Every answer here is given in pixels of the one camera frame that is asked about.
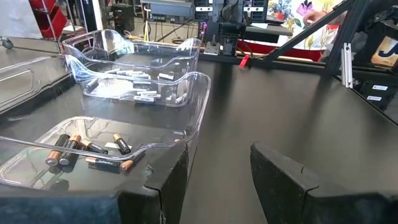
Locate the black frame strut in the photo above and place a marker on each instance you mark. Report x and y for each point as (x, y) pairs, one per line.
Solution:
(306, 31)

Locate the silver mounting plate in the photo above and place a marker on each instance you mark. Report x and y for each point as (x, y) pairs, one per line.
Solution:
(212, 48)

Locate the white curtain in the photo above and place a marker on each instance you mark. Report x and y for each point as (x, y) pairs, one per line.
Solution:
(15, 17)

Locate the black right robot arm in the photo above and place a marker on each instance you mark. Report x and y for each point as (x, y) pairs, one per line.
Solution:
(231, 29)

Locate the red storage bin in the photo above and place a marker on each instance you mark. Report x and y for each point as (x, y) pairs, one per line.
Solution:
(51, 14)

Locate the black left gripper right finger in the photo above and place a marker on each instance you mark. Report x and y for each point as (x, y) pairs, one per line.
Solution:
(311, 199)

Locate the small red clip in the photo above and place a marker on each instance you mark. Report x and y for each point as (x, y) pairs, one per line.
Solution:
(244, 61)

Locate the brown box blue letter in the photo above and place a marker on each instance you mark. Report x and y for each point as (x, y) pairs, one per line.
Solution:
(385, 51)

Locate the copper-top black battery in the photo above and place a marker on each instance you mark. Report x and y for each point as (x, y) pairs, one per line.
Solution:
(132, 160)
(70, 150)
(122, 144)
(102, 162)
(94, 147)
(57, 150)

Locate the white label sticker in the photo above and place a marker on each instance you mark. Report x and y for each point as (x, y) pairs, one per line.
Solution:
(380, 87)
(374, 98)

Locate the long red bar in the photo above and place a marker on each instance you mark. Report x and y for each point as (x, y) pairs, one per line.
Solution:
(280, 50)

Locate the metal rack post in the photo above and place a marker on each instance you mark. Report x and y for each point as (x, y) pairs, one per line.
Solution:
(49, 25)

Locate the person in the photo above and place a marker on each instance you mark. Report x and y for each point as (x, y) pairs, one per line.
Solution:
(314, 17)

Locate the silver metal bracket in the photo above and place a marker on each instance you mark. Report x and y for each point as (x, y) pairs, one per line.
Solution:
(346, 65)

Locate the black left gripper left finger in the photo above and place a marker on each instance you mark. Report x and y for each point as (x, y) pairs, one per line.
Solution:
(93, 199)

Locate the black aluminium table frame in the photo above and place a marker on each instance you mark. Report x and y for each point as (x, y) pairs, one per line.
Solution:
(280, 63)

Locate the clear plastic bin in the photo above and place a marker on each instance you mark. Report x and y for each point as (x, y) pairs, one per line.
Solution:
(186, 118)
(102, 43)

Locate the grey equipment box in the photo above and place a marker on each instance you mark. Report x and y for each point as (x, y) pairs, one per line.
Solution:
(168, 8)

